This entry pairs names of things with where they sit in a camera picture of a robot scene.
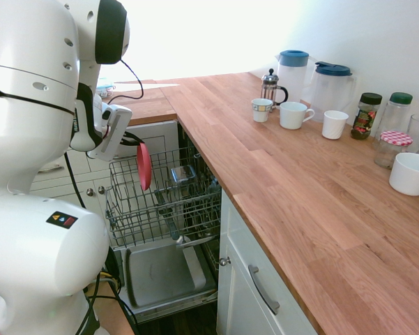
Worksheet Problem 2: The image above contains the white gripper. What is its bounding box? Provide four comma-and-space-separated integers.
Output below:
86, 103, 145, 163

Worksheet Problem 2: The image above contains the red plastic plate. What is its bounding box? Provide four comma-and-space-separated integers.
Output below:
136, 142, 153, 192

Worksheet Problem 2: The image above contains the steel dishwasher door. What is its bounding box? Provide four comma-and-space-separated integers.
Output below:
119, 240, 220, 324

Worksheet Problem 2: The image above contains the white kitchen cabinet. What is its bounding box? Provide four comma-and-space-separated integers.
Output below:
30, 119, 181, 253
215, 190, 319, 335

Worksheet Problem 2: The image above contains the clear food storage container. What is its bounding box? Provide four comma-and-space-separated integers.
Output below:
96, 77, 116, 99

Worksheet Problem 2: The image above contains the clear glass container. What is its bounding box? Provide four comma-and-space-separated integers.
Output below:
168, 164, 198, 191

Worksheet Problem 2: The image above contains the black table clamp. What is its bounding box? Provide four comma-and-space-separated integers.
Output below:
105, 246, 123, 290

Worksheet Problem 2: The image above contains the patterned paper cup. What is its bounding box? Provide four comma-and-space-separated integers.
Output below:
251, 98, 274, 124

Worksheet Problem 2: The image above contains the glass french press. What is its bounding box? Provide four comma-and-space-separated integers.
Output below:
260, 68, 290, 114

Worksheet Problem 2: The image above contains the large white mug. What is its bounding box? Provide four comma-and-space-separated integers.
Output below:
279, 101, 316, 131

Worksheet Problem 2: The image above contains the clear pitcher light blue lid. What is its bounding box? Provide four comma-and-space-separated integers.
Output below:
274, 49, 313, 106

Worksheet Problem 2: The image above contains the small white ribbed cup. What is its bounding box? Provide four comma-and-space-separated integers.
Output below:
321, 110, 350, 140

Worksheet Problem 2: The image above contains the clear pitcher dark blue lid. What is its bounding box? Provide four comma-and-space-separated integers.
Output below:
310, 61, 356, 121

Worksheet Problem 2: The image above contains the coffee jar black lid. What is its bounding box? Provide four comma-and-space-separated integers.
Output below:
350, 91, 383, 142

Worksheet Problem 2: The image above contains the jar red checkered lid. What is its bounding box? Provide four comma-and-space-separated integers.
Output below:
373, 130, 414, 170

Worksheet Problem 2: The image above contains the clear bottle green lid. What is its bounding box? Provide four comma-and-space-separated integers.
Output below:
381, 91, 413, 141

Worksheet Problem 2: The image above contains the grey wire dishwasher rack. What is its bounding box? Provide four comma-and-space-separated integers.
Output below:
105, 147, 222, 250

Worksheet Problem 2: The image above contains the metal bar drawer handle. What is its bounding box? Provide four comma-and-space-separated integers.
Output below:
247, 264, 281, 316

